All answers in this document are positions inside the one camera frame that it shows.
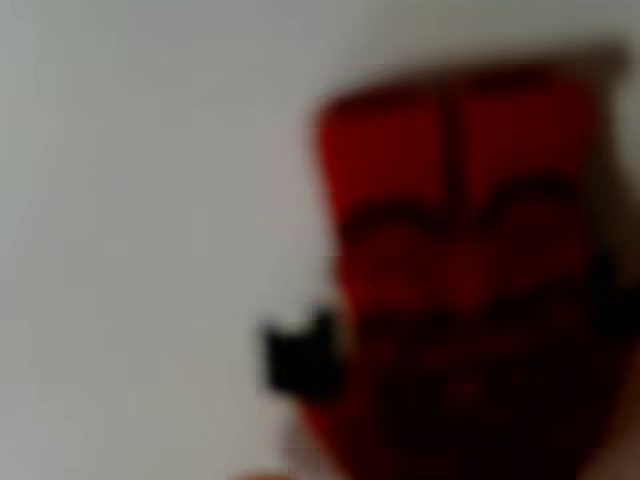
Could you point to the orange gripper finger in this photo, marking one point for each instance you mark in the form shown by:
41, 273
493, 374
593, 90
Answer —
260, 476

